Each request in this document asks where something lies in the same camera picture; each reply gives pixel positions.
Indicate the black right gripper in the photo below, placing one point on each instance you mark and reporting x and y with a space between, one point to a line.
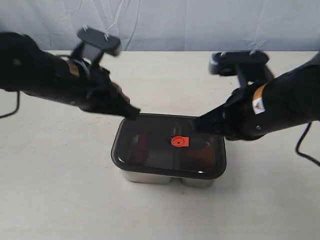
235 119

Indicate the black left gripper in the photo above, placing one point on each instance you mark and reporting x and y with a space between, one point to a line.
98 94

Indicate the red toy sausage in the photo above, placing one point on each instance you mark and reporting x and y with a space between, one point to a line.
141 150

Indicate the transparent dark lunch box lid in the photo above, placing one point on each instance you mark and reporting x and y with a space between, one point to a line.
172 141

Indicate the yellow toy cheese wedge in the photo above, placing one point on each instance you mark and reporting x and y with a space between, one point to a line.
205 155

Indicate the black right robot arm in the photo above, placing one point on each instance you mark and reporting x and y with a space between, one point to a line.
262 103

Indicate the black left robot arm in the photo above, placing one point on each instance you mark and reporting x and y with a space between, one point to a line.
24 67

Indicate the steel two-compartment lunch box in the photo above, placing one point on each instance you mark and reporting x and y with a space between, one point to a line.
148 178

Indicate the light blue backdrop cloth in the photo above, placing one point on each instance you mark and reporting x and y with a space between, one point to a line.
170 25

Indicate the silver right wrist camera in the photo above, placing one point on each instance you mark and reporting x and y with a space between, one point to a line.
247 65

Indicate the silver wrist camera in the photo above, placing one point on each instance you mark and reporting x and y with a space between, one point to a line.
101 40
247 65

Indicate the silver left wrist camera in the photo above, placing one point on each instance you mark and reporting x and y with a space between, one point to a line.
101 40

